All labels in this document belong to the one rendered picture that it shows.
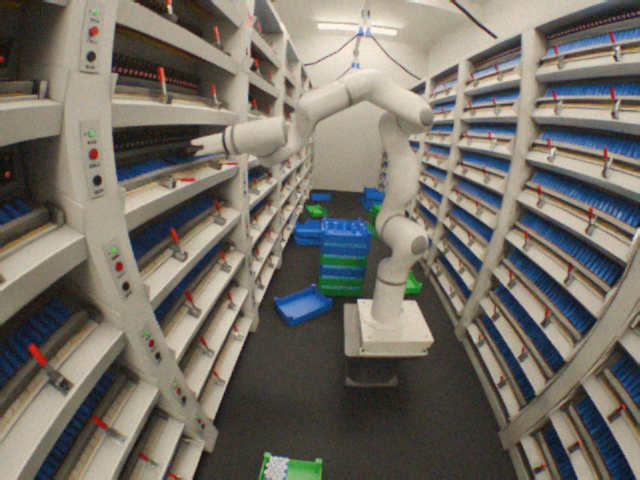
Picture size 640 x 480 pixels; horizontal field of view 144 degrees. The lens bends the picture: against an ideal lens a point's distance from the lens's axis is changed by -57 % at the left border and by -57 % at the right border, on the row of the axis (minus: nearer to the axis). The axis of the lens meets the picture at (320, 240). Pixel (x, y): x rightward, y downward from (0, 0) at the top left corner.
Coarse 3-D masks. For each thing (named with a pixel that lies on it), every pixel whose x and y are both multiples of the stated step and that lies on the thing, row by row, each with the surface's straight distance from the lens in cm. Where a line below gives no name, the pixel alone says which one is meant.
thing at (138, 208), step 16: (176, 144) 92; (240, 160) 99; (192, 176) 74; (208, 176) 77; (224, 176) 90; (144, 192) 60; (160, 192) 60; (176, 192) 64; (192, 192) 72; (128, 208) 52; (144, 208) 55; (160, 208) 60; (128, 224) 53
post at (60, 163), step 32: (32, 0) 66; (96, 0) 52; (32, 32) 60; (64, 32) 48; (64, 64) 46; (96, 96) 48; (64, 128) 44; (32, 160) 56; (64, 160) 45; (64, 192) 47; (96, 224) 46; (96, 256) 47; (128, 256) 52; (96, 288) 51; (128, 320) 55; (128, 352) 61; (160, 384) 68
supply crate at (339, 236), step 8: (328, 224) 164; (328, 232) 160; (336, 232) 161; (344, 232) 163; (368, 232) 148; (328, 240) 147; (336, 240) 147; (344, 240) 147; (352, 240) 148; (360, 240) 148; (368, 240) 149
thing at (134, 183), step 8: (200, 160) 83; (208, 160) 86; (168, 168) 69; (176, 168) 71; (184, 168) 74; (192, 168) 79; (144, 176) 62; (152, 176) 63; (120, 184) 57; (128, 184) 57; (136, 184) 59; (144, 184) 62; (136, 192) 57
